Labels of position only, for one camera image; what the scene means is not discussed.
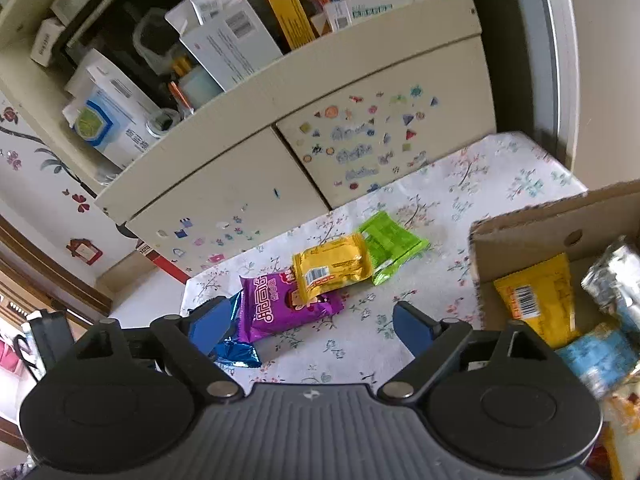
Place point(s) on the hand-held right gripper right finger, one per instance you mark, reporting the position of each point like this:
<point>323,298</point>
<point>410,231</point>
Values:
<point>412,330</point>

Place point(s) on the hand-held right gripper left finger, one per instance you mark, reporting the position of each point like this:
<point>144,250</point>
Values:
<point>207,325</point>

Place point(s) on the yellow barcode snack packet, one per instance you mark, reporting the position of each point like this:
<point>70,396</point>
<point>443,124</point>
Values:
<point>545,300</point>

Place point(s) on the brown cardboard box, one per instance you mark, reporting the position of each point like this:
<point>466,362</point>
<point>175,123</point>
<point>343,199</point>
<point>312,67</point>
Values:
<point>525,240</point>

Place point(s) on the light blue snack packet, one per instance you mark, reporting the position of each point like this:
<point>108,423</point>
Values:
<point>600,360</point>

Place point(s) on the silver foil snack packet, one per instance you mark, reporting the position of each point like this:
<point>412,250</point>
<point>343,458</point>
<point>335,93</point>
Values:
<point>615,280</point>

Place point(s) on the white orange bread packet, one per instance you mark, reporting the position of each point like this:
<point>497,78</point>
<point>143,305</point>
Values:
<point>625,425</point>

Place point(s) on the blue foil snack packet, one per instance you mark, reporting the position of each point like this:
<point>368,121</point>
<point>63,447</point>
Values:
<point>237,355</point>

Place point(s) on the purple snack packet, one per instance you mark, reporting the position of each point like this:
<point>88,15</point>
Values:
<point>272,310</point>

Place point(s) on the green snack packet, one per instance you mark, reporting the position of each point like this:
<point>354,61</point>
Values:
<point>392,245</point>

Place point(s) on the floral tablecloth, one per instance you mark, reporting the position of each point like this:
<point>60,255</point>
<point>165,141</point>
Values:
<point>450,195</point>

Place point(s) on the beige shelf cabinet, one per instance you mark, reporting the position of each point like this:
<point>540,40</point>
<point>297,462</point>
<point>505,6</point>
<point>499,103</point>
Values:
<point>250,180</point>

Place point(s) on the black case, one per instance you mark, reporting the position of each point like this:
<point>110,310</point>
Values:
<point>47,340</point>

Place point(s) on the round tape roll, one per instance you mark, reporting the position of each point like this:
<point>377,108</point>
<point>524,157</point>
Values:
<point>161,121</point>

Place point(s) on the white box with shield print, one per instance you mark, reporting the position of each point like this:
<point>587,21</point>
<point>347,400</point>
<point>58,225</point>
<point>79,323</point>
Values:
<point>110,120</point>

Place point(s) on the orange pens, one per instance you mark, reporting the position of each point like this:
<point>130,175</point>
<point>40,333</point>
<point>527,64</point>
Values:
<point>181,90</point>

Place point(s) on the light blue cup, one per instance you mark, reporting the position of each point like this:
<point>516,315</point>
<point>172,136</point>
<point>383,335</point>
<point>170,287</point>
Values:
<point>200,87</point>

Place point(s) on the white barcode box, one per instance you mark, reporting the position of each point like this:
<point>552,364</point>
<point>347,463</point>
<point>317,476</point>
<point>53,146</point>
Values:
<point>225,50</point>

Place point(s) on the clear plastic bag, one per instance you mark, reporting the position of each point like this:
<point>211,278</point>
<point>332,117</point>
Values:
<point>157,40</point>

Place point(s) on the white medicine box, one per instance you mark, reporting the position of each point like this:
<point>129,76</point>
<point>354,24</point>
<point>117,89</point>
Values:
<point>370,7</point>

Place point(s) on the yellow box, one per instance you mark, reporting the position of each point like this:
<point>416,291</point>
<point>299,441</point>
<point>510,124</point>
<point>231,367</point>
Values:
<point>290,10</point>

